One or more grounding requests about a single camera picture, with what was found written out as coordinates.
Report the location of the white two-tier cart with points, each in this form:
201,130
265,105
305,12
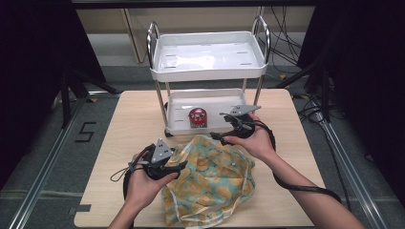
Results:
207,60

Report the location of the black stand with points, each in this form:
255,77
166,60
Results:
324,95
66,101

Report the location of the person's left hand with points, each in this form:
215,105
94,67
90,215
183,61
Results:
143,191

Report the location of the black tape strip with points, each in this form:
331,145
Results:
81,208

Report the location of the aluminium floor rail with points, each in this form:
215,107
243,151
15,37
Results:
350,178
47,168

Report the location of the lemon print fabric bag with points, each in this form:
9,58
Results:
210,184

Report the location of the person's right hand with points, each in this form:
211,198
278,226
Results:
259,143

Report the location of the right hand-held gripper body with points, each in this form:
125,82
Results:
243,125

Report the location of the wooden cabinet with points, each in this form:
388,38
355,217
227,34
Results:
197,20

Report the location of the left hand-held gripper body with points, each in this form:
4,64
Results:
159,159

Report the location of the red can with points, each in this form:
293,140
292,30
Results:
197,117

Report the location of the dark curtain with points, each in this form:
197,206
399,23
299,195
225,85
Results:
366,79
31,63

